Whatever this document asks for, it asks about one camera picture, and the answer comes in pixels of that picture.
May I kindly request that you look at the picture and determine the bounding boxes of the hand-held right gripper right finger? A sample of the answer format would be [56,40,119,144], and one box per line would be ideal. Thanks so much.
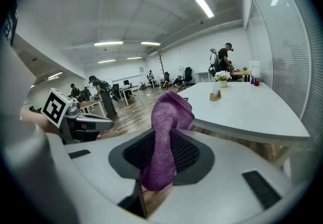
[169,129,216,186]

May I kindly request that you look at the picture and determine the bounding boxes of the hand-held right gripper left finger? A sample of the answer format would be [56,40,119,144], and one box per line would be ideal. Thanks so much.
[107,128,156,179]

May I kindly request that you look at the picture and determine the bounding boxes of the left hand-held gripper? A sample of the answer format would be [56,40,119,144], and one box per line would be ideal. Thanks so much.
[40,88,115,144]

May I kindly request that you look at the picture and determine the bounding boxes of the purple cleaning cloth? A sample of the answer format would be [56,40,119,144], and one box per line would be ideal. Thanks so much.
[140,90,195,192]

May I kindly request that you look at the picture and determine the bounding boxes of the person's left forearm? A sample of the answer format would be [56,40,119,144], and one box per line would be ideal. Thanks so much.
[19,109,61,135]

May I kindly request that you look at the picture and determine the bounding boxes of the wooden desk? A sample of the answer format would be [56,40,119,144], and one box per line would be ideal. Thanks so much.
[78,99,107,118]
[229,70,251,82]

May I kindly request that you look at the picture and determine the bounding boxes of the white desk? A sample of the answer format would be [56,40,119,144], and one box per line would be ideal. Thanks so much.
[118,85,142,105]

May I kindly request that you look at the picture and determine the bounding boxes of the wooden card holder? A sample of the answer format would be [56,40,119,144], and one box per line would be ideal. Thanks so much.
[209,83,222,102]

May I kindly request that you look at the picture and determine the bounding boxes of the white table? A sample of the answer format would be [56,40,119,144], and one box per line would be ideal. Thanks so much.
[176,81,311,168]

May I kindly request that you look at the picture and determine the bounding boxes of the pink flowers in pot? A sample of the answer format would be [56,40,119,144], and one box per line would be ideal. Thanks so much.
[213,70,232,89]

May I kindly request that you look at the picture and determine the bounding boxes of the black office chair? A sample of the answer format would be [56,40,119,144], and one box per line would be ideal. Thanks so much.
[183,66,194,85]

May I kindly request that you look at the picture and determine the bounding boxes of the person's black printed shirt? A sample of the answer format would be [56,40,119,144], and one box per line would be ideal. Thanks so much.
[2,1,20,47]

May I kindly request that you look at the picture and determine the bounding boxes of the wooden coat rack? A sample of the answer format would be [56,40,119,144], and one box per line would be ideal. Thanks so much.
[158,53,170,90]

